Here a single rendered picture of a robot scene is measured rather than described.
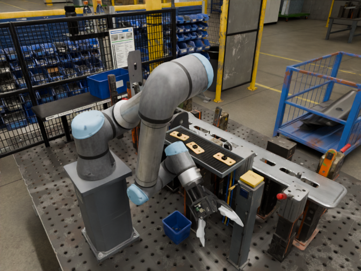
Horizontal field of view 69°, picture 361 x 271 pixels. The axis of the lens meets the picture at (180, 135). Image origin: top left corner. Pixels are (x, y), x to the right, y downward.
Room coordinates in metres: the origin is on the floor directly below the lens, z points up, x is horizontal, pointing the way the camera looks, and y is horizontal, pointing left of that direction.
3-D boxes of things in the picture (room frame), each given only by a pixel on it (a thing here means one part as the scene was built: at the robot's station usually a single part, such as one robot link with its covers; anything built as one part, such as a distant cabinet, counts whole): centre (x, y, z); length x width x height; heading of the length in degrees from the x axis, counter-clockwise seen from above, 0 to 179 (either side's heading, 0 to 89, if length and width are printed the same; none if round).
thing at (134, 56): (1.85, 0.32, 1.17); 0.12 x 0.01 x 0.34; 132
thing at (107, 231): (0.85, 0.34, 0.90); 0.21 x 0.21 x 0.40; 38
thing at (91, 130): (0.86, 0.33, 1.27); 0.13 x 0.12 x 0.14; 143
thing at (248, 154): (0.95, -0.26, 0.90); 0.13 x 0.10 x 0.41; 132
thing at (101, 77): (1.91, 0.51, 1.10); 0.30 x 0.17 x 0.13; 140
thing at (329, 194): (1.30, -0.18, 1.00); 1.38 x 0.22 x 0.02; 42
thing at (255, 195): (0.72, -0.25, 0.92); 0.08 x 0.08 x 0.44; 42
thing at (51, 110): (1.84, 0.59, 1.01); 0.90 x 0.22 x 0.03; 132
